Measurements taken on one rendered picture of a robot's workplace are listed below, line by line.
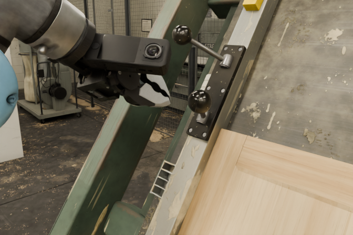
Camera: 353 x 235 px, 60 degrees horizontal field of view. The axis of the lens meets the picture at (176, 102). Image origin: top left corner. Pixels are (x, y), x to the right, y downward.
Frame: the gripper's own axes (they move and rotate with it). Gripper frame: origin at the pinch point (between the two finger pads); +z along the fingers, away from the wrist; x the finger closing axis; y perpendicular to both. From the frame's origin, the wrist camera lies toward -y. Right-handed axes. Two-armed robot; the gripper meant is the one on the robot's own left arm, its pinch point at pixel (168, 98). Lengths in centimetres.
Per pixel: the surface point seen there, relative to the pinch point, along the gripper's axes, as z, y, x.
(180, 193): 8.2, 0.7, 15.0
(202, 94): -3.2, -9.2, 2.4
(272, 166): 10.3, -15.1, 10.0
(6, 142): 121, 335, -59
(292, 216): 10.6, -17.9, 17.4
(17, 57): 225, 686, -340
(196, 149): 8.2, -1.7, 6.9
